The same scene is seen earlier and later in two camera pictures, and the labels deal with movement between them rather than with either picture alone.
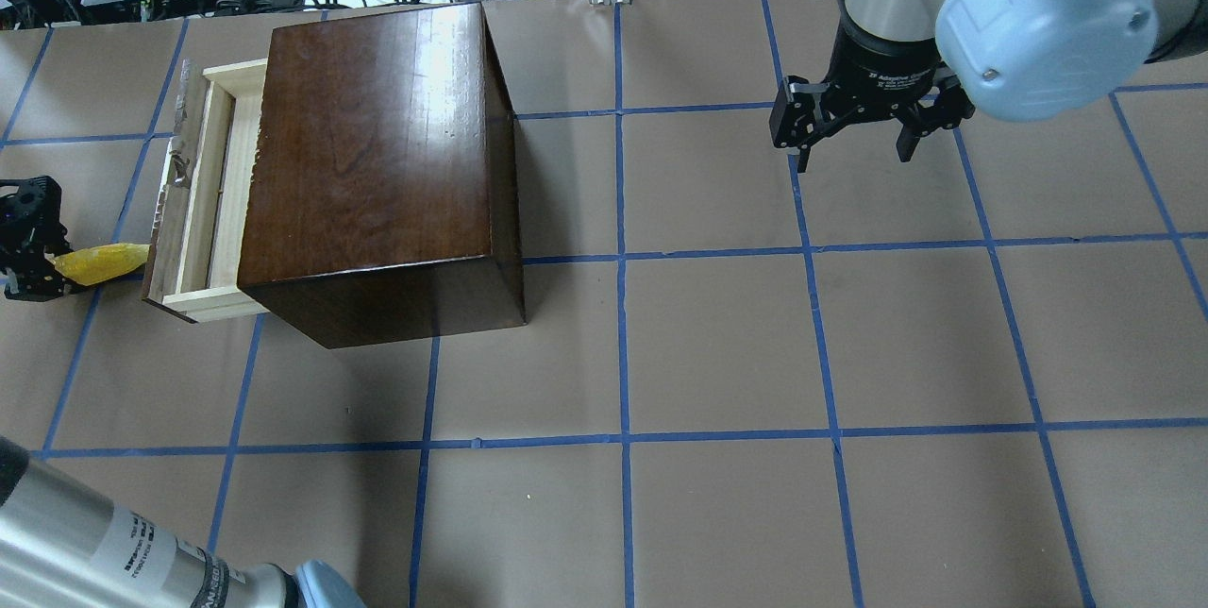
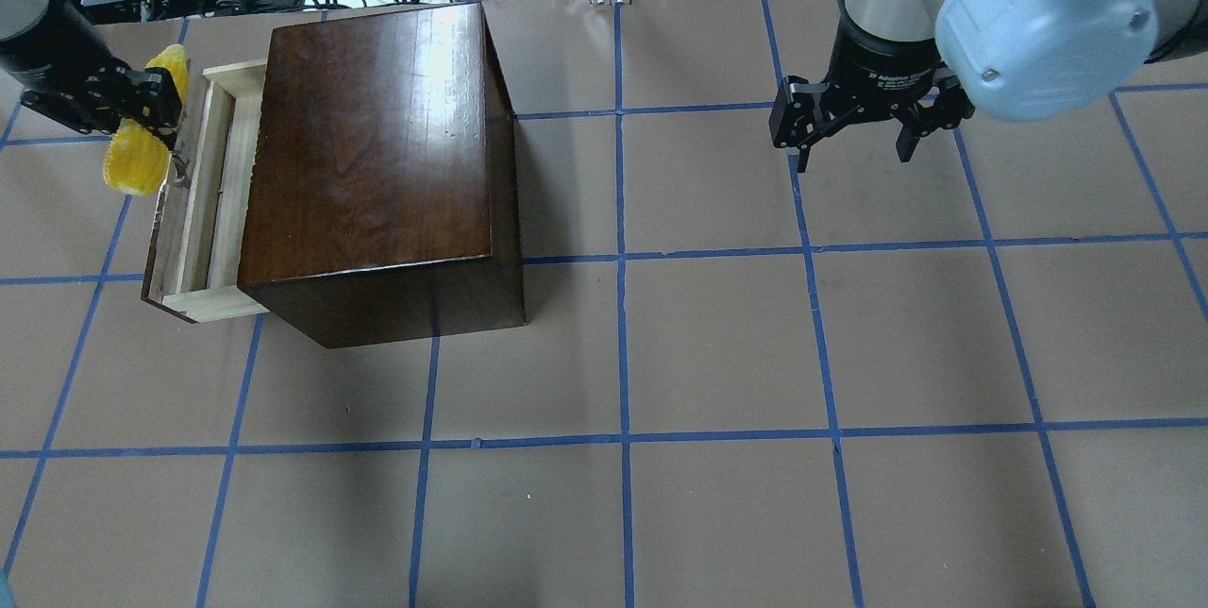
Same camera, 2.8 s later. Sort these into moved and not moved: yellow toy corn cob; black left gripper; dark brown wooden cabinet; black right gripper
Moved: black left gripper; yellow toy corn cob
Not moved: dark brown wooden cabinet; black right gripper
